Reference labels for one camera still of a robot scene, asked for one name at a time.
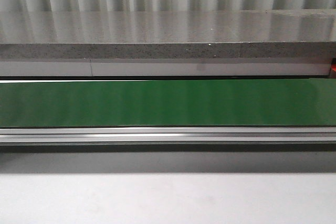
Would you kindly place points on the grey speckled stone counter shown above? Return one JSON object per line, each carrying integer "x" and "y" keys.
{"x": 187, "y": 44}

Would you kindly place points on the aluminium conveyor frame rail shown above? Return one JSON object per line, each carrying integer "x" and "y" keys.
{"x": 169, "y": 139}

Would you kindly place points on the green conveyor belt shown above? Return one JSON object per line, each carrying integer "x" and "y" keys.
{"x": 242, "y": 102}

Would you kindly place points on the orange red object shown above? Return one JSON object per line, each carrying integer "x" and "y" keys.
{"x": 333, "y": 69}

